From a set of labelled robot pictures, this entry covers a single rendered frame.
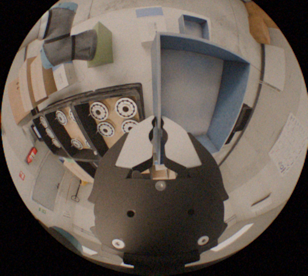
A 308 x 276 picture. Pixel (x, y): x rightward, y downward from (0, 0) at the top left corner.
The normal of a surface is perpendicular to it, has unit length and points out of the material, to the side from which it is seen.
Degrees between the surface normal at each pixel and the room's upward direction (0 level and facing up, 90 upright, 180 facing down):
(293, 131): 90
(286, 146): 90
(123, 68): 0
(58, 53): 59
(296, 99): 90
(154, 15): 0
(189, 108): 1
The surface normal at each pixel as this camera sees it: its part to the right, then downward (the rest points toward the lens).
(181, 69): 0.11, 0.54
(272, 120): -0.99, 0.07
